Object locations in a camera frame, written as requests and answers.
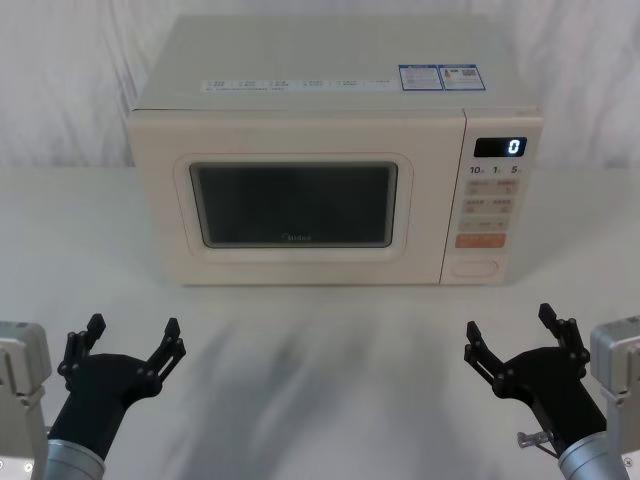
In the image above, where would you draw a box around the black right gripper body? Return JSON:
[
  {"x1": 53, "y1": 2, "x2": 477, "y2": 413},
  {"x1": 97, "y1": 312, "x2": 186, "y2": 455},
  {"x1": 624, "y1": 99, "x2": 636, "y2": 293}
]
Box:
[{"x1": 499, "y1": 348, "x2": 609, "y2": 451}]

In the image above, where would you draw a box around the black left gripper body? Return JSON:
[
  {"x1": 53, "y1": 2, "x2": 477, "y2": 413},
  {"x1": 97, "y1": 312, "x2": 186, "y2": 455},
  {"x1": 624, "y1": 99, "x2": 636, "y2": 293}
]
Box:
[{"x1": 48, "y1": 352, "x2": 162, "y2": 459}]

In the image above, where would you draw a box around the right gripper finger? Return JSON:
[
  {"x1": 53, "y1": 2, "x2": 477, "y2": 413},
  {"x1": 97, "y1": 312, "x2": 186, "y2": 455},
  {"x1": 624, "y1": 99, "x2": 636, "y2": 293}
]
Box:
[
  {"x1": 537, "y1": 302, "x2": 592, "y2": 377},
  {"x1": 464, "y1": 320, "x2": 519, "y2": 400}
]

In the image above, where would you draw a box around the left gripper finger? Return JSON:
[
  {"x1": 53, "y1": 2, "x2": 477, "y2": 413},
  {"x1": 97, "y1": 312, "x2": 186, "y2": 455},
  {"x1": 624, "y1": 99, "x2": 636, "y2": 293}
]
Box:
[
  {"x1": 57, "y1": 313, "x2": 107, "y2": 377},
  {"x1": 138, "y1": 316, "x2": 187, "y2": 396}
]

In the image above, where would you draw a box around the cream oven door with window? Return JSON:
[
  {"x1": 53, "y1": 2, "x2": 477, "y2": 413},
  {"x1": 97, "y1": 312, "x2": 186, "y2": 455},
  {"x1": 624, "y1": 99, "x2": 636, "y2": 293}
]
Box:
[{"x1": 125, "y1": 110, "x2": 469, "y2": 287}]

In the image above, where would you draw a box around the oven control panel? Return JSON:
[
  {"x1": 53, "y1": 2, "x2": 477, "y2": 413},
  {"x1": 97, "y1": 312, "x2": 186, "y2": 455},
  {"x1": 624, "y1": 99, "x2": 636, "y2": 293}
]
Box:
[{"x1": 439, "y1": 110, "x2": 545, "y2": 286}]

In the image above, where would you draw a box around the white table cloth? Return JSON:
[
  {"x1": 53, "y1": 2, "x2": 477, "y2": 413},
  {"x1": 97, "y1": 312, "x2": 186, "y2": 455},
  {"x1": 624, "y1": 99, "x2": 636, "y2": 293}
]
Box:
[{"x1": 0, "y1": 163, "x2": 640, "y2": 480}]

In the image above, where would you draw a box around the white curtain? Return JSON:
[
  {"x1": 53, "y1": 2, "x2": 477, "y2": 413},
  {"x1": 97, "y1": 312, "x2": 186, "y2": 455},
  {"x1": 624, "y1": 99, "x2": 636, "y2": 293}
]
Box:
[{"x1": 0, "y1": 0, "x2": 640, "y2": 172}]

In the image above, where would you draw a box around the blue bordered label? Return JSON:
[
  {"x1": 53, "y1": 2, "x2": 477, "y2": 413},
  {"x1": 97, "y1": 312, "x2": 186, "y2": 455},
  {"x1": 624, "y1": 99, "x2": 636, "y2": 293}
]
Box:
[
  {"x1": 398, "y1": 64, "x2": 442, "y2": 93},
  {"x1": 438, "y1": 63, "x2": 488, "y2": 93}
]

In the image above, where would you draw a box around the long white label strip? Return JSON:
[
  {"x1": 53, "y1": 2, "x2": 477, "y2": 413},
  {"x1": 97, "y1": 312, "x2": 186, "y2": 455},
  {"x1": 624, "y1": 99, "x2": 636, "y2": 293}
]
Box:
[{"x1": 200, "y1": 77, "x2": 392, "y2": 94}]

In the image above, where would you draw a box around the cream microwave oven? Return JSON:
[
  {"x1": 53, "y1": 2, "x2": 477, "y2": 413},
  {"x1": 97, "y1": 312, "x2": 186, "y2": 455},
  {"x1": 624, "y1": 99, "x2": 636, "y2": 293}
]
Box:
[{"x1": 125, "y1": 13, "x2": 545, "y2": 287}]

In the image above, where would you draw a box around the right gripper dark cable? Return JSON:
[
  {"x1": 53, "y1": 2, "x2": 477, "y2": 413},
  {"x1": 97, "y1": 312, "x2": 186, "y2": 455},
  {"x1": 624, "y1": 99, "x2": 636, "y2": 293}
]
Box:
[{"x1": 516, "y1": 429, "x2": 566, "y2": 459}]

